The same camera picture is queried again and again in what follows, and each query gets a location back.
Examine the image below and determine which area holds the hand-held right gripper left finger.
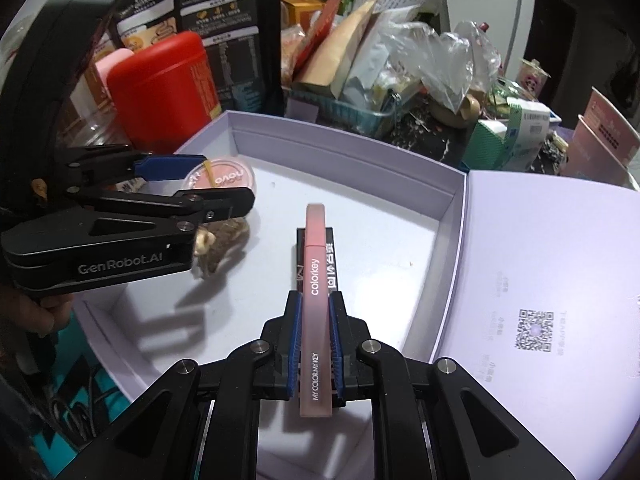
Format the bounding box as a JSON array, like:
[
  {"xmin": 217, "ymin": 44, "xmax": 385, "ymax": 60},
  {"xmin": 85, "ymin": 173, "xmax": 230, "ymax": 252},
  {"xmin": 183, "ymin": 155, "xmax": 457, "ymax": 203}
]
[{"xmin": 57, "ymin": 290, "xmax": 303, "ymax": 480}]

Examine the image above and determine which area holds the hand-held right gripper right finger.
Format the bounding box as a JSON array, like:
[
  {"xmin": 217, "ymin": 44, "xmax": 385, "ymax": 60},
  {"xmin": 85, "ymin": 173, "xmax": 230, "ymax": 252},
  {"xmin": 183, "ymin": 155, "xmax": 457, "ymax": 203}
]
[{"xmin": 327, "ymin": 290, "xmax": 576, "ymax": 480}]

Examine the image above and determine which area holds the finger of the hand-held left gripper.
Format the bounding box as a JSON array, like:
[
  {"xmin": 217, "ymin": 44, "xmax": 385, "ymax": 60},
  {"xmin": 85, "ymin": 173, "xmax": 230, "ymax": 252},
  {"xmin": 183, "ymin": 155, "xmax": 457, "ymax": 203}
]
[
  {"xmin": 0, "ymin": 186, "xmax": 256, "ymax": 261},
  {"xmin": 54, "ymin": 145, "xmax": 208, "ymax": 183}
]

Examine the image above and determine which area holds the round pink compact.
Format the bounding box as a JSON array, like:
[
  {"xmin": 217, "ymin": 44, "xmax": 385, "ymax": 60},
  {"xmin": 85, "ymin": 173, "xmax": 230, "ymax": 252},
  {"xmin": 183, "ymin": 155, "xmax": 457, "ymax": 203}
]
[{"xmin": 184, "ymin": 158, "xmax": 257, "ymax": 198}]

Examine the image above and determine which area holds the beige marbled hair claw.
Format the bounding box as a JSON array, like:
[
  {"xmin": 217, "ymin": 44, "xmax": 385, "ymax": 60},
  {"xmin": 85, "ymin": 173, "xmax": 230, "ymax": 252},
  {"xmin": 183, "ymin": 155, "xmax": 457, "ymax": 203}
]
[{"xmin": 192, "ymin": 217, "xmax": 251, "ymax": 278}]

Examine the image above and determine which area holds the long black lipstick box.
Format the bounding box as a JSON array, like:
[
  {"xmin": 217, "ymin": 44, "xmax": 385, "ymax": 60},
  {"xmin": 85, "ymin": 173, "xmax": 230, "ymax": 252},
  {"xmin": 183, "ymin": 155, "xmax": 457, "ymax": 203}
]
[{"xmin": 295, "ymin": 226, "xmax": 341, "ymax": 293}]

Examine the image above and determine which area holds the pink lip gloss tube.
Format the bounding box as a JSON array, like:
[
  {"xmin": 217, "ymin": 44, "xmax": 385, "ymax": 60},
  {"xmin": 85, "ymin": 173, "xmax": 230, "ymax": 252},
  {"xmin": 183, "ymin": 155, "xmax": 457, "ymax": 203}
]
[{"xmin": 299, "ymin": 202, "xmax": 333, "ymax": 418}]

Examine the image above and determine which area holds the white hinged gift box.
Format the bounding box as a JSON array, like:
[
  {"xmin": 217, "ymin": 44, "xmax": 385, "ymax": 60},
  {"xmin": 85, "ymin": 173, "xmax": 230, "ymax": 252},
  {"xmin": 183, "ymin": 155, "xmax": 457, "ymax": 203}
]
[{"xmin": 75, "ymin": 110, "xmax": 640, "ymax": 480}]

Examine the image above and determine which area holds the person's left hand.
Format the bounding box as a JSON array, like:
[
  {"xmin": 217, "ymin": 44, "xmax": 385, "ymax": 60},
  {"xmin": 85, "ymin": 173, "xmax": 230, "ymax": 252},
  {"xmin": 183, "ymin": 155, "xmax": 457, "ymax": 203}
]
[{"xmin": 0, "ymin": 280, "xmax": 76, "ymax": 336}]

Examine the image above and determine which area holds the red canister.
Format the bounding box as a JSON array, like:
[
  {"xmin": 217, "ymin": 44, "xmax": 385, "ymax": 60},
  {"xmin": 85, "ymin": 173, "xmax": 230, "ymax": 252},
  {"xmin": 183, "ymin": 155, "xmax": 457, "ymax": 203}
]
[{"xmin": 106, "ymin": 31, "xmax": 221, "ymax": 153}]

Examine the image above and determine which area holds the pink plastic item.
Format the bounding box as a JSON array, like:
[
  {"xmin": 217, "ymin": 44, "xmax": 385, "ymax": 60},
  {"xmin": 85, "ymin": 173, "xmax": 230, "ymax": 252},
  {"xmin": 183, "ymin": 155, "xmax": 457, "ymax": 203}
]
[{"xmin": 92, "ymin": 49, "xmax": 135, "ymax": 106}]

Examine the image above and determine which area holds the black printed snack bag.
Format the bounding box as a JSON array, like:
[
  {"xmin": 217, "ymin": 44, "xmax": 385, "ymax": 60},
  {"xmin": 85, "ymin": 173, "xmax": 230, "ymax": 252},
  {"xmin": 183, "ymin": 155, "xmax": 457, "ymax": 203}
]
[{"xmin": 117, "ymin": 0, "xmax": 281, "ymax": 116}]

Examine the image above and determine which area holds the clear plastic tray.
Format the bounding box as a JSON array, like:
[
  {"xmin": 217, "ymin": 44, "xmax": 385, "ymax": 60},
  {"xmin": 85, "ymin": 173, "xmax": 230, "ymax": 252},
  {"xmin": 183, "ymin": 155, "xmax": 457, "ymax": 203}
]
[{"xmin": 290, "ymin": 87, "xmax": 401, "ymax": 136}]

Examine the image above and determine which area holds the beige pouch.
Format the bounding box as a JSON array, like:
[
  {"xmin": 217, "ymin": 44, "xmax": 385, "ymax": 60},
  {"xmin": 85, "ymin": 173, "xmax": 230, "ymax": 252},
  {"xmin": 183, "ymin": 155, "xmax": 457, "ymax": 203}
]
[{"xmin": 295, "ymin": 0, "xmax": 381, "ymax": 88}]

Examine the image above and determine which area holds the orange box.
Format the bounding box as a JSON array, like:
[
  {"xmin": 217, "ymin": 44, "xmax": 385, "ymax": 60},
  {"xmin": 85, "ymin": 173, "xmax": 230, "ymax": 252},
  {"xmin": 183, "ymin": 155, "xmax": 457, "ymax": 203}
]
[{"xmin": 280, "ymin": 0, "xmax": 326, "ymax": 36}]

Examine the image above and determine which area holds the red snack packet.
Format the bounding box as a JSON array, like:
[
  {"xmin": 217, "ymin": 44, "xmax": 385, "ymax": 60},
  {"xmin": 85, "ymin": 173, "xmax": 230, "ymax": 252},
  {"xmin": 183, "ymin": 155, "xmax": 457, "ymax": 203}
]
[{"xmin": 292, "ymin": 0, "xmax": 346, "ymax": 78}]

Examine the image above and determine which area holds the white pouch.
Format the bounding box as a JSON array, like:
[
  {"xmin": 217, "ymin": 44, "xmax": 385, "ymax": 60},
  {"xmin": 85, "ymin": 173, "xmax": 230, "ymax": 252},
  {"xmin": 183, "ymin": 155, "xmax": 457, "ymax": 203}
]
[{"xmin": 332, "ymin": 5, "xmax": 421, "ymax": 101}]

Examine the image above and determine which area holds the green textured box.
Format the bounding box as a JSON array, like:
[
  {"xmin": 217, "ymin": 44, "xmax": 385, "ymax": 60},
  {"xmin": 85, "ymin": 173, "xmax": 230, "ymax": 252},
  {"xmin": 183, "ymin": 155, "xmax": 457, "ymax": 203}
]
[{"xmin": 462, "ymin": 119, "xmax": 511, "ymax": 171}]

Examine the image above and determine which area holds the clear plastic bag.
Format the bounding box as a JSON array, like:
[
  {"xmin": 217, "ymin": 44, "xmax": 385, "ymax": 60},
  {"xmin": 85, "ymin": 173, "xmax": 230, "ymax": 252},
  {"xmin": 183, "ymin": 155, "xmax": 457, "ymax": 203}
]
[{"xmin": 377, "ymin": 20, "xmax": 503, "ymax": 116}]

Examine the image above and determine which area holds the green and white carton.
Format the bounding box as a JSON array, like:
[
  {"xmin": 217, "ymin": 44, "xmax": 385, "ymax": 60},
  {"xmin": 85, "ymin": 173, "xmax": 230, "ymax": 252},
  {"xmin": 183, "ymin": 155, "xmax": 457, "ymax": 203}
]
[{"xmin": 502, "ymin": 97, "xmax": 563, "ymax": 173}]

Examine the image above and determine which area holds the small lidded pink cup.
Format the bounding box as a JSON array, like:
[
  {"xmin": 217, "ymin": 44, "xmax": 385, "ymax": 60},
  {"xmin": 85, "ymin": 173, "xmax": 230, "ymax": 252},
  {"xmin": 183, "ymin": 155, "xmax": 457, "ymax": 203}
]
[{"xmin": 517, "ymin": 57, "xmax": 551, "ymax": 98}]

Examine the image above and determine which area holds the white refrigerator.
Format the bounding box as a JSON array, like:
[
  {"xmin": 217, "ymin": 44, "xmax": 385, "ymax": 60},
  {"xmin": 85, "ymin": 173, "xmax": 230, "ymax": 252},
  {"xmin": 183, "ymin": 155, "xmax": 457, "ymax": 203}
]
[{"xmin": 440, "ymin": 0, "xmax": 538, "ymax": 56}]

